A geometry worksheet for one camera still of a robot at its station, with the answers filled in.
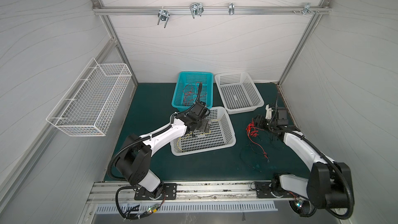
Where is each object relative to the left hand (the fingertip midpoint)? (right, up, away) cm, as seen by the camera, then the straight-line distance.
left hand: (204, 120), depth 87 cm
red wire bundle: (+29, -7, +2) cm, 30 cm away
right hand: (+33, +2, +2) cm, 34 cm away
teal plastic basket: (-12, +20, +31) cm, 39 cm away
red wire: (-10, +17, +28) cm, 34 cm away
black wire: (+20, -22, -3) cm, 30 cm away
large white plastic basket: (+11, -9, +6) cm, 15 cm away
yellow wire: (-12, -18, -1) cm, 22 cm away
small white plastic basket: (+26, +17, +28) cm, 41 cm away
